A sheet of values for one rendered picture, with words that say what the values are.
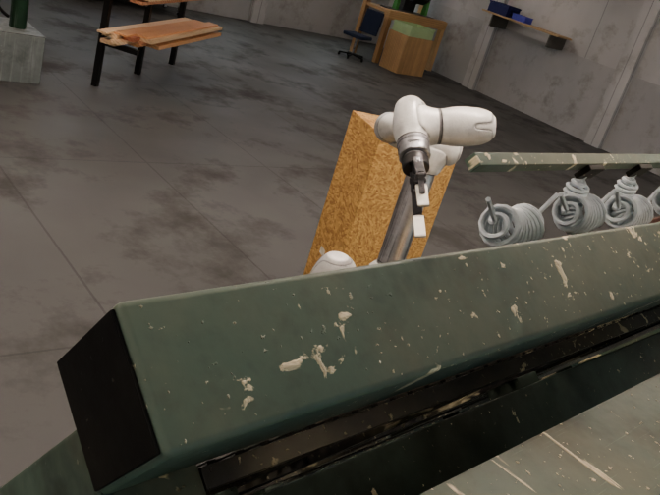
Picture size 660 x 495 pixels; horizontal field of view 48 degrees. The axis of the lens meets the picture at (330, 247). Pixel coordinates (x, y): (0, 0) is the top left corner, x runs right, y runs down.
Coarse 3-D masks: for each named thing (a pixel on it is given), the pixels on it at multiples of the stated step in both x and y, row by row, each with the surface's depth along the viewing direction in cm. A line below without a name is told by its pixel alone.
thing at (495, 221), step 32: (480, 160) 97; (512, 160) 102; (544, 160) 108; (576, 160) 115; (608, 160) 123; (640, 160) 132; (480, 224) 107; (512, 224) 114; (608, 224) 135; (640, 224) 136
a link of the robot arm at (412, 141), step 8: (408, 136) 204; (416, 136) 204; (424, 136) 205; (400, 144) 205; (408, 144) 203; (416, 144) 202; (424, 144) 203; (400, 152) 204; (408, 152) 203; (424, 152) 204; (400, 160) 206
